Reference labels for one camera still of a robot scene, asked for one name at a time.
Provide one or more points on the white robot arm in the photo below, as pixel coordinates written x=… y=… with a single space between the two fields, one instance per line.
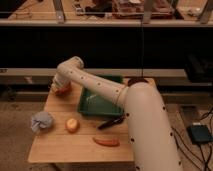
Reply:
x=150 y=131

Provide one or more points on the dark maroon bowl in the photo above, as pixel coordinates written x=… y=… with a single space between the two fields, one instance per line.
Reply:
x=135 y=80

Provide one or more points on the red bowl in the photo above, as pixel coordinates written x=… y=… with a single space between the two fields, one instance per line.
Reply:
x=60 y=91

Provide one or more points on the green plastic tray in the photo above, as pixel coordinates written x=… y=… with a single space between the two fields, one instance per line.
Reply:
x=99 y=96

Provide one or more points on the black marker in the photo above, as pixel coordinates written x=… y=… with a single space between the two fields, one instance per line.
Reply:
x=111 y=122

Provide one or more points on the yellow apple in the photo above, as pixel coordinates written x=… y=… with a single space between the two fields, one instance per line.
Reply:
x=72 y=125

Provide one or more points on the orange carrot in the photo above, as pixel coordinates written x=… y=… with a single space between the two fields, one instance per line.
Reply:
x=108 y=143

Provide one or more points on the wooden table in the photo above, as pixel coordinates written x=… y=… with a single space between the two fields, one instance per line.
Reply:
x=58 y=145

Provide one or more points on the crumpled grey cloth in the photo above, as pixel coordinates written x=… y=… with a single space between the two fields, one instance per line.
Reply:
x=41 y=120

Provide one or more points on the black box on floor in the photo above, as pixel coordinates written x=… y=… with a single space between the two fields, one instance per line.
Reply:
x=199 y=134

